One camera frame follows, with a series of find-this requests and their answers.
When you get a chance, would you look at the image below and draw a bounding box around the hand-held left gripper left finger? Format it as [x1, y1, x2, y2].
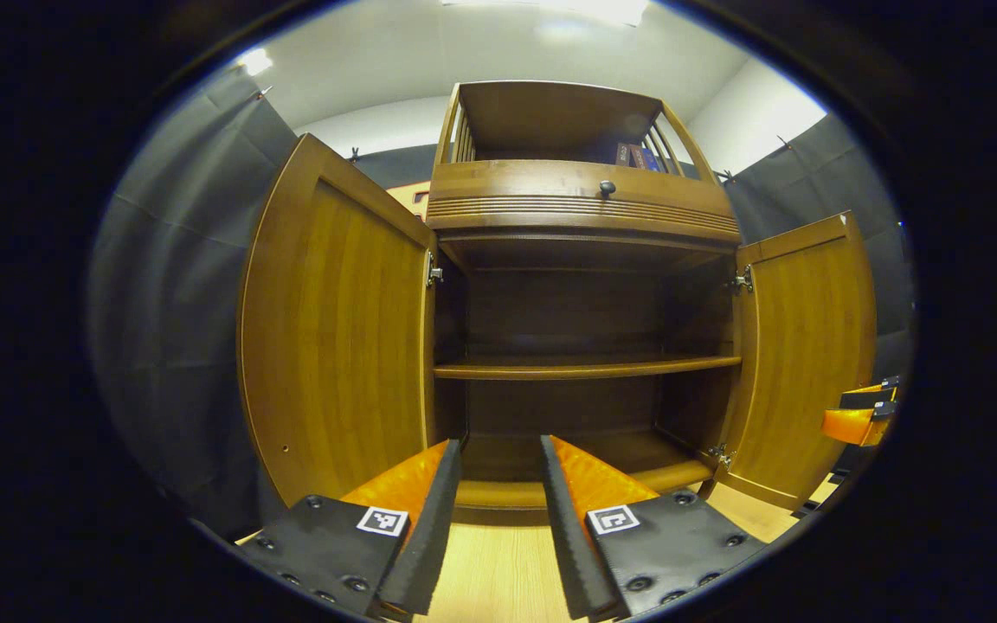
[235, 437, 463, 620]

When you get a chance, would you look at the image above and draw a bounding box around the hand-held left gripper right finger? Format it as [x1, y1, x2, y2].
[540, 434, 768, 622]

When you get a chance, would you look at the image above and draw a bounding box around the wooden shoe cabinet door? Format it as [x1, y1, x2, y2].
[715, 210, 878, 511]
[237, 132, 439, 507]

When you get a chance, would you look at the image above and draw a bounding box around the wooden inner shelf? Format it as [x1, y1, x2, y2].
[434, 355, 743, 382]

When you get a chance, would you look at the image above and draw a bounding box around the black backdrop cloth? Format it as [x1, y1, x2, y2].
[87, 65, 915, 537]

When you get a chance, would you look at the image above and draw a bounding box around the wooden drawer with black knob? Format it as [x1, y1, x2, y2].
[428, 160, 737, 228]

